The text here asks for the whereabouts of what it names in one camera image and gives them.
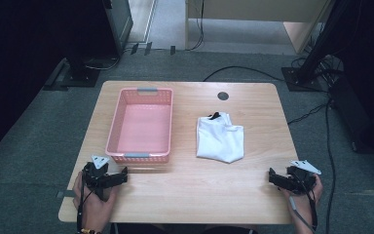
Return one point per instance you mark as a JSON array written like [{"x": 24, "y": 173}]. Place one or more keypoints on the person's right hand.
[{"x": 302, "y": 204}]

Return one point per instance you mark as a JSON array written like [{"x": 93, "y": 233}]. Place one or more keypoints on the black box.
[{"x": 354, "y": 110}]

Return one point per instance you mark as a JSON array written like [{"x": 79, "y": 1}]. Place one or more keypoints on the pink plastic basket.
[{"x": 141, "y": 125}]

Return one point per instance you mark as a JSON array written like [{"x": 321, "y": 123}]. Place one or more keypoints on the grey floor tape strip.
[{"x": 65, "y": 194}]

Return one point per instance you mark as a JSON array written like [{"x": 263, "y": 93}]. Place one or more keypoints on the person's dark clothing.
[{"x": 181, "y": 229}]

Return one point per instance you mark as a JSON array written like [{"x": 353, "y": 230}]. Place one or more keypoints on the black curtain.
[{"x": 22, "y": 48}]

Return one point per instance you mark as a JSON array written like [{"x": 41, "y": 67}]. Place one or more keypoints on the black metal stand flat base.
[{"x": 74, "y": 76}]

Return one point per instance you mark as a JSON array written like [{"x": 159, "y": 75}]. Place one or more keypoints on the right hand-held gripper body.
[{"x": 300, "y": 178}]

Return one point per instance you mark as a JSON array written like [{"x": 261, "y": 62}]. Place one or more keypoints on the dark floor tape strip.
[
  {"x": 172, "y": 50},
  {"x": 134, "y": 48},
  {"x": 148, "y": 48}
]

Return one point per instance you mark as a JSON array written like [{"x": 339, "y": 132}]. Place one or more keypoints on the light wooden desk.
[{"x": 256, "y": 11}]

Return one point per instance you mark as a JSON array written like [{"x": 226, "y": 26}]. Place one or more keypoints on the black slanted stand with base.
[{"x": 318, "y": 42}]

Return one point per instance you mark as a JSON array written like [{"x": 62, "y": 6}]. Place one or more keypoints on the grey monitor cabinet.
[{"x": 118, "y": 22}]

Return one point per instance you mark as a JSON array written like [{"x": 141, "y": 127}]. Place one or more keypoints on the person's left hand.
[{"x": 95, "y": 208}]

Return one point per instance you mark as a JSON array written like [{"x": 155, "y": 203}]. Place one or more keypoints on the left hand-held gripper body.
[{"x": 94, "y": 175}]

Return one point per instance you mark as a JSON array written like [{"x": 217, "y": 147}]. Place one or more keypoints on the white garment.
[{"x": 220, "y": 138}]

